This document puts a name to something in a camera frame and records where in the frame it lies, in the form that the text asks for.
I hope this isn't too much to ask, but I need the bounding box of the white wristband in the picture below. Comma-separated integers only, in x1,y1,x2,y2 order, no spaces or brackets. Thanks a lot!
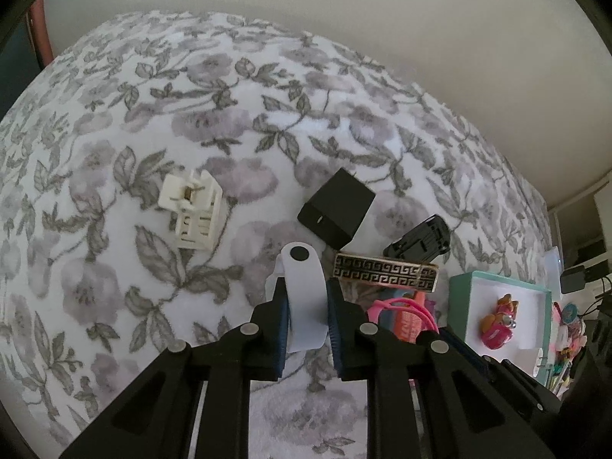
265,243,330,352

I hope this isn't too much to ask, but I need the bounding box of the white cabinet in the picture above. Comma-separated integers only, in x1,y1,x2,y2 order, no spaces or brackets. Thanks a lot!
547,182,612,307

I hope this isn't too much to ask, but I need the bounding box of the colourful cylindrical can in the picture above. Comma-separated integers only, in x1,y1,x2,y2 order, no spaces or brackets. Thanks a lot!
555,301,586,340

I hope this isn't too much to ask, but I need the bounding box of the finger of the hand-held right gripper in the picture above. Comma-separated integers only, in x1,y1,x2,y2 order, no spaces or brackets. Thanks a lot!
483,354,560,414

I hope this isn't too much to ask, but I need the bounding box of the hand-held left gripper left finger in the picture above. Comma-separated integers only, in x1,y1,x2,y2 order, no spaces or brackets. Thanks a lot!
60,291,292,459

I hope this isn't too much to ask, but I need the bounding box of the white plastic holder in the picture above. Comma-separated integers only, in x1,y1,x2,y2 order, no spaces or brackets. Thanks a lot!
158,168,225,250

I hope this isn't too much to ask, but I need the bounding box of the grey floral blanket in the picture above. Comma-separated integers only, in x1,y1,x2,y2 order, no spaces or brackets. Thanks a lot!
0,10,555,459

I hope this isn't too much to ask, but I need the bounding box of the white power strip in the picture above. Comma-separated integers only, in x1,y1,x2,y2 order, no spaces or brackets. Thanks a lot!
542,246,565,297

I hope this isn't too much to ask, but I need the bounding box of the pink toy figure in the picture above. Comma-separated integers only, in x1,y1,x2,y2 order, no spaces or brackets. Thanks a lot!
479,296,519,350

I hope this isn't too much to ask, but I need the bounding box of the black toy car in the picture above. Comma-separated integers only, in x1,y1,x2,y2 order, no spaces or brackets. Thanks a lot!
382,214,452,259

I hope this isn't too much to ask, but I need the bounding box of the teal cardboard box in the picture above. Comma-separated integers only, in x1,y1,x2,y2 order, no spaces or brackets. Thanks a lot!
447,270,553,386

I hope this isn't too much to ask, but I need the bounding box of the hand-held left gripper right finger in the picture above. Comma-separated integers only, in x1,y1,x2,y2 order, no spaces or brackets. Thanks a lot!
326,280,558,459

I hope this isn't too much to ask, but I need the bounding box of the orange plastic case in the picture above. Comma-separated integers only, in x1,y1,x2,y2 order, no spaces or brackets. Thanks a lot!
382,310,433,345

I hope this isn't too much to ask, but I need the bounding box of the black cube charger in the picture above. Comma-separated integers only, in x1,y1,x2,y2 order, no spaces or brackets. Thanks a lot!
297,167,376,244

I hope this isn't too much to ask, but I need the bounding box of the gold black patterned bar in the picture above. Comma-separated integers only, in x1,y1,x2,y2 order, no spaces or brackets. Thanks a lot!
332,252,439,294

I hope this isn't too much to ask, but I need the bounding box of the pile of colourful toys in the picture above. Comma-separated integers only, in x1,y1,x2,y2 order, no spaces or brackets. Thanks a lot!
550,330,589,393

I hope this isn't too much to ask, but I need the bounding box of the black power adapter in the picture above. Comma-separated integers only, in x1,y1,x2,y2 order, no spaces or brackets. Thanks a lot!
559,264,589,295

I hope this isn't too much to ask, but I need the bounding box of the dark teal panel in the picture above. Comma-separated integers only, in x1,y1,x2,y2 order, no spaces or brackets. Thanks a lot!
0,16,41,118

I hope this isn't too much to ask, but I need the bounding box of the brown wooden frame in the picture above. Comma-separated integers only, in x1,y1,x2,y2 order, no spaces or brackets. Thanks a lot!
26,0,54,70

